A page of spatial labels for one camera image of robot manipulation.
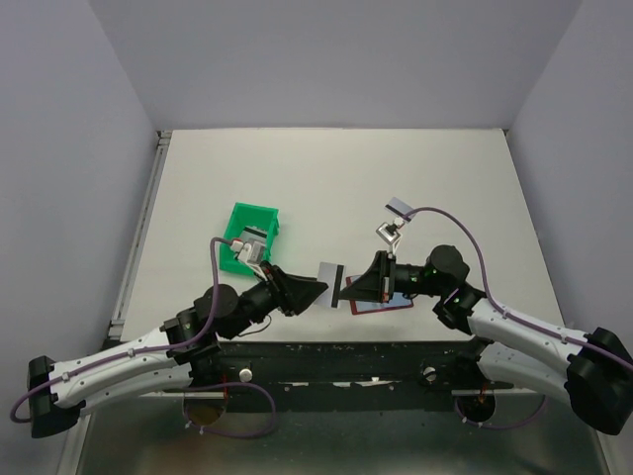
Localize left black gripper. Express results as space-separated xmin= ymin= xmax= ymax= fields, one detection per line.
xmin=225 ymin=260 xmax=328 ymax=341

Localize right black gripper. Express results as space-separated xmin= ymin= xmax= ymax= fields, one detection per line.
xmin=339 ymin=250 xmax=446 ymax=303

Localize red card holder wallet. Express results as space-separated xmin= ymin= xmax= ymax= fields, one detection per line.
xmin=349 ymin=293 xmax=413 ymax=316

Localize white striped card back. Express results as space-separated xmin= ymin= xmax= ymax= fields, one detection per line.
xmin=315 ymin=262 xmax=345 ymax=309

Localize white magnetic stripe card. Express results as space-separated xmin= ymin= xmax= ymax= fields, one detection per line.
xmin=385 ymin=197 xmax=414 ymax=222

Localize green plastic card tray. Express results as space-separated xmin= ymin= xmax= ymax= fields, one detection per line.
xmin=220 ymin=203 xmax=279 ymax=275

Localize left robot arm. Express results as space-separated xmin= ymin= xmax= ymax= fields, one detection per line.
xmin=28 ymin=264 xmax=328 ymax=438

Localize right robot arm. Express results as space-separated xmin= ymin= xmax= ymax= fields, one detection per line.
xmin=340 ymin=244 xmax=632 ymax=435

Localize silver card in tray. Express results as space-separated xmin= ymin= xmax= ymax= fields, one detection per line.
xmin=239 ymin=227 xmax=268 ymax=242

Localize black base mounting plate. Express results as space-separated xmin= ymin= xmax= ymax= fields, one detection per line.
xmin=217 ymin=339 xmax=506 ymax=413

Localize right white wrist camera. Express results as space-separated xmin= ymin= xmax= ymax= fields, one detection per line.
xmin=376 ymin=217 xmax=405 ymax=256

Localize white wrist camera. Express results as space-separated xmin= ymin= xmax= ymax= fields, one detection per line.
xmin=230 ymin=238 xmax=266 ymax=279
xmin=376 ymin=217 xmax=405 ymax=256

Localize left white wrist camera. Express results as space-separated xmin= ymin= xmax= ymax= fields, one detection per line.
xmin=230 ymin=238 xmax=266 ymax=279

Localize front aluminium rail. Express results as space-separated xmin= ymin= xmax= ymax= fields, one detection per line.
xmin=144 ymin=385 xmax=536 ymax=399

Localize aluminium rail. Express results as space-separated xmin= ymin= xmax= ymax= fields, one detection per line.
xmin=144 ymin=385 xmax=536 ymax=399
xmin=105 ymin=130 xmax=173 ymax=343

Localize left aluminium rail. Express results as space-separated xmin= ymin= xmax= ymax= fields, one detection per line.
xmin=105 ymin=130 xmax=173 ymax=343

